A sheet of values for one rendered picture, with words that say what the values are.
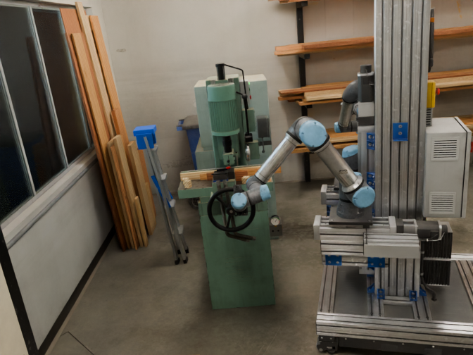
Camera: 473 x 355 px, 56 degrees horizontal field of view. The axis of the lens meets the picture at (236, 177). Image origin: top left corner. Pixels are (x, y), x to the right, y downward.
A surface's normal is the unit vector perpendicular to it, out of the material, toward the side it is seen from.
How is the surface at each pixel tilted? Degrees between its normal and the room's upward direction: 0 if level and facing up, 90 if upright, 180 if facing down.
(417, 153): 90
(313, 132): 84
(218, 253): 90
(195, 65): 90
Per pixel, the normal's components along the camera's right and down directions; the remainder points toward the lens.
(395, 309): -0.10, -0.94
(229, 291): -0.01, 0.33
